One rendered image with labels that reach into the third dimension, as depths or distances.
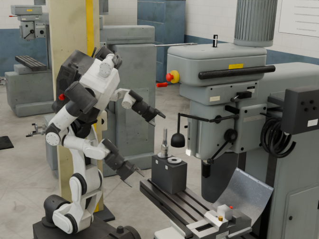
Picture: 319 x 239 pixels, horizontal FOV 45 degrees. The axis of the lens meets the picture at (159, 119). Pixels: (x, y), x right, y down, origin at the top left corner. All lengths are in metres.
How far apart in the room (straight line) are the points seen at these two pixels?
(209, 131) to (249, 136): 0.25
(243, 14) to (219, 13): 6.61
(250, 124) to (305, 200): 0.68
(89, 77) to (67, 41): 1.37
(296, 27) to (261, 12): 5.13
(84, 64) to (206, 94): 0.71
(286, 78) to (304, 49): 4.84
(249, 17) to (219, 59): 0.31
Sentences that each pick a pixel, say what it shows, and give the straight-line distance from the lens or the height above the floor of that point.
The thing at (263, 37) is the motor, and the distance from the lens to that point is 2.02.
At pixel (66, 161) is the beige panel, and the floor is 0.64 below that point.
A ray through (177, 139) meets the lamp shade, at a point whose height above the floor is 1.46.
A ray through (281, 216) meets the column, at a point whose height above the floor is 0.92.
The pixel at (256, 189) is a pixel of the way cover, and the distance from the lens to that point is 2.38.
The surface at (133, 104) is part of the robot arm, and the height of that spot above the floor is 1.46.
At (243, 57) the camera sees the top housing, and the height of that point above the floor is 1.85.
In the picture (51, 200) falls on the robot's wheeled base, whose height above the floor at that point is 0.75.
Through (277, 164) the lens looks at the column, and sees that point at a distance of 2.26.
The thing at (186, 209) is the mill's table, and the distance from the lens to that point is 2.31.
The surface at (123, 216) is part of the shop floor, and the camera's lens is 4.01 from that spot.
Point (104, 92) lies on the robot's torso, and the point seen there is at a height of 1.63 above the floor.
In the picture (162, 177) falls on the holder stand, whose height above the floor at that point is 1.02.
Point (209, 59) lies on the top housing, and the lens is 1.77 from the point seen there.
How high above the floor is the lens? 2.13
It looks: 18 degrees down
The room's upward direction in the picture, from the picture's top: 1 degrees clockwise
